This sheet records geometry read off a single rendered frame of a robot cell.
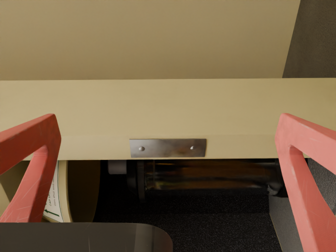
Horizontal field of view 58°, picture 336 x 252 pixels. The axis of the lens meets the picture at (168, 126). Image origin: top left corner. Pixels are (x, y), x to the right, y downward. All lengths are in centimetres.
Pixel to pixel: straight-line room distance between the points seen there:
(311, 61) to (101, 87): 40
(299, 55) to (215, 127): 40
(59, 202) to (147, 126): 16
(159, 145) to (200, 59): 45
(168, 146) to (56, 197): 16
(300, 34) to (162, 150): 45
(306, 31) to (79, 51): 47
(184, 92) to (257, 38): 40
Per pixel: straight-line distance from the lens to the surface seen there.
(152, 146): 28
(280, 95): 35
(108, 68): 73
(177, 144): 28
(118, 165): 44
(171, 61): 71
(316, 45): 60
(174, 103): 32
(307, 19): 64
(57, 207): 40
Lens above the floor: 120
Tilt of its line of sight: level
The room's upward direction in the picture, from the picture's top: 91 degrees counter-clockwise
